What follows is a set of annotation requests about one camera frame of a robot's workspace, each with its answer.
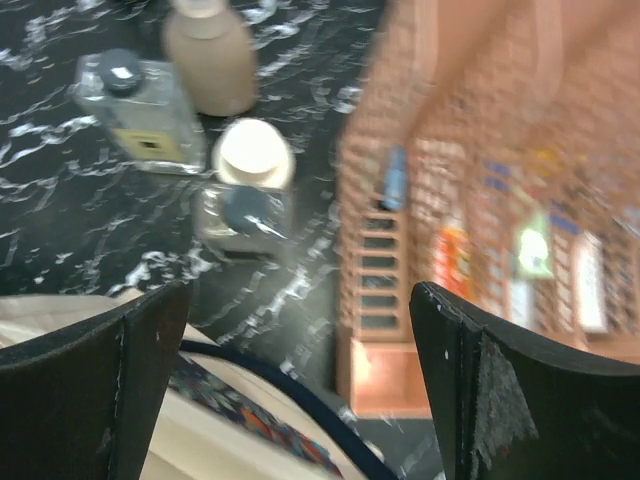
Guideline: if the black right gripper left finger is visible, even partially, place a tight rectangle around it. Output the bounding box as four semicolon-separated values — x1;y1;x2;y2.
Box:
1;284;191;479

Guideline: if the cream round cap bottle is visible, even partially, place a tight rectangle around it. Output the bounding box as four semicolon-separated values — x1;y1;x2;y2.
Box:
211;117;296;190

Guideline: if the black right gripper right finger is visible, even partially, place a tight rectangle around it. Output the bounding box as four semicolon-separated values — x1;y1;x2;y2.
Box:
410;282;639;479

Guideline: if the large clear square bottle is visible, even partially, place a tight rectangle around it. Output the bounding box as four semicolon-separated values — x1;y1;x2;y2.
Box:
73;48;207;175

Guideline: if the beige pump bottle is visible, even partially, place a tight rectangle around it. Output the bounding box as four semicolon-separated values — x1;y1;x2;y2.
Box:
163;0;258;117

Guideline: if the peach plastic file organizer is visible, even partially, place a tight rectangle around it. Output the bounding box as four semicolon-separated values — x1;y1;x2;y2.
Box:
336;1;639;418

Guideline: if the cream canvas tote bag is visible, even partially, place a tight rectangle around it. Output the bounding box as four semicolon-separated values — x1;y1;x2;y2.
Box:
0;293;399;480

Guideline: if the small clear square bottle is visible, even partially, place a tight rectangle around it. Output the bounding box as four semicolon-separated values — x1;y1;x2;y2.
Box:
194;183;294;259

